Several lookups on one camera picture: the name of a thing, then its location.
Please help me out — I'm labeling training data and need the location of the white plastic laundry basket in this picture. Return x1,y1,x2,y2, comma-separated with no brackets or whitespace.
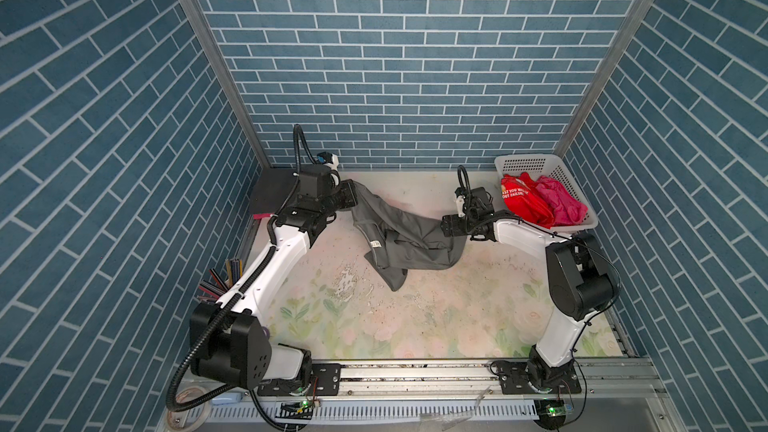
494,154,598,234

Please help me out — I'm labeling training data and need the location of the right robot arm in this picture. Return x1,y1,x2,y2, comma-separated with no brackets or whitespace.
441,186,620,391

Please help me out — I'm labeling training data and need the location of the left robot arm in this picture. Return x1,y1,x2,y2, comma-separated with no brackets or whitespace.
188,163,357,394

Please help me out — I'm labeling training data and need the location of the folded dark grey t shirt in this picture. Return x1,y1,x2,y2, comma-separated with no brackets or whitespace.
248,168,297,215

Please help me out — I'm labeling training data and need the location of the red printed t shirt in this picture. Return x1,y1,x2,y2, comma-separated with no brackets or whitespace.
500,172,555,228

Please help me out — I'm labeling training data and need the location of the cup of coloured pencils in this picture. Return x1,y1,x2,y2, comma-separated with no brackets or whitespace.
195,259,244,303

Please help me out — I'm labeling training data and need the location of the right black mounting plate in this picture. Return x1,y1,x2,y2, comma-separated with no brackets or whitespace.
488,360,582,395

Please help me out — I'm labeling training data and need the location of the black mounting plate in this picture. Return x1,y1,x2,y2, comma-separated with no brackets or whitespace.
257,362,342,397
488,360,582,395

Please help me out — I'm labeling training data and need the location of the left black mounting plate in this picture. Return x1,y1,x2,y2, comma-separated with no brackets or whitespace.
257,362,342,397

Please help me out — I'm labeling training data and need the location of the right green circuit board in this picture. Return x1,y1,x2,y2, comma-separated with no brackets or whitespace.
534,399,569,431

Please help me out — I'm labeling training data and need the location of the green circuit board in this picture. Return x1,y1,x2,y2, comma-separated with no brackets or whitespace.
275,399,315,422
534,399,569,431

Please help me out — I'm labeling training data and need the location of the left green circuit board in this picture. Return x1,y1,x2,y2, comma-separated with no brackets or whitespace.
275,399,315,422

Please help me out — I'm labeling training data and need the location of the white ventilation grille strip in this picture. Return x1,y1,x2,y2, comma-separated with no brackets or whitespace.
202,399,538,425

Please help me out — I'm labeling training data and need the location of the roll of clear tape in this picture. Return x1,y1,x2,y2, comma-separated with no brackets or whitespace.
164,386,212,431

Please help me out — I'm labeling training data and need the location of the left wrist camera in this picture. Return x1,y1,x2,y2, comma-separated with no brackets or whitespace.
316,151,340,171

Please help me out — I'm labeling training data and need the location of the black corrugated cable conduit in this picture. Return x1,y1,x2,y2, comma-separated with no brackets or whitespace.
165,124,319,432

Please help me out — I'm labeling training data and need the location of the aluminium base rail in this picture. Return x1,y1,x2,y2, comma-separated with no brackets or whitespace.
170,356,670,402

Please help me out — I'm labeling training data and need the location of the left corner aluminium post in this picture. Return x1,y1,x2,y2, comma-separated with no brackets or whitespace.
178,0,271,169

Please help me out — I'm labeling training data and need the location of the corner aluminium post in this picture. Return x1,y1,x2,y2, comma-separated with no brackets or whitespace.
554,0,655,158
178,0,271,169

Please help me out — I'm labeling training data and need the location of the right corner aluminium post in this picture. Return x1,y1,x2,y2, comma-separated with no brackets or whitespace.
554,0,655,158

